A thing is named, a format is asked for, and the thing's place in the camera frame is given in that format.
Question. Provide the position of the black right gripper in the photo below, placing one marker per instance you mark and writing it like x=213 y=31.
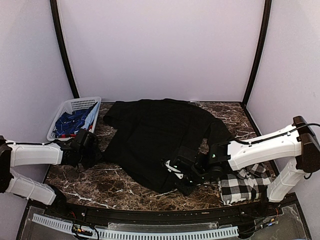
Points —
x=185 y=189

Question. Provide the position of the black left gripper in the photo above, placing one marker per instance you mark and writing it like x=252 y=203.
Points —
x=98 y=155

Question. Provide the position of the black long sleeve shirt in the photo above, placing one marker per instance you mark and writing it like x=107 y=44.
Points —
x=150 y=131

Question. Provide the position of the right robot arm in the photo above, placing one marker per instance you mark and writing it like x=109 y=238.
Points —
x=291 y=154

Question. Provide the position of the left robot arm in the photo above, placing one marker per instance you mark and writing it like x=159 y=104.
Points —
x=14 y=154

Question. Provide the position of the blue clothes in basket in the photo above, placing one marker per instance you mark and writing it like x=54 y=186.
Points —
x=68 y=124

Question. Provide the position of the grey plastic laundry basket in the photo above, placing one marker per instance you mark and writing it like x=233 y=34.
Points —
x=69 y=106

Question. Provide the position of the black white plaid shirt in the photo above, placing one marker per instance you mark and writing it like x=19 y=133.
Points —
x=247 y=184

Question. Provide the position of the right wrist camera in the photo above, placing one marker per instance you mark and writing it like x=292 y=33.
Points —
x=172 y=169

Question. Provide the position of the black front rail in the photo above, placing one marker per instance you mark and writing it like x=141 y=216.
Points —
x=237 y=214

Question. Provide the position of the white slotted cable duct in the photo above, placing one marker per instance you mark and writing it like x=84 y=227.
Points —
x=121 y=231

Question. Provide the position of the left black frame post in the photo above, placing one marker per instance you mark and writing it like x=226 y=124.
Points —
x=62 y=48

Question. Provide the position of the black frame post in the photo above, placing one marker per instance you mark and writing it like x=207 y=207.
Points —
x=62 y=48
x=259 y=52

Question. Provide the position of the right black frame post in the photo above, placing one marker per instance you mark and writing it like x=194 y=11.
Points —
x=259 y=52

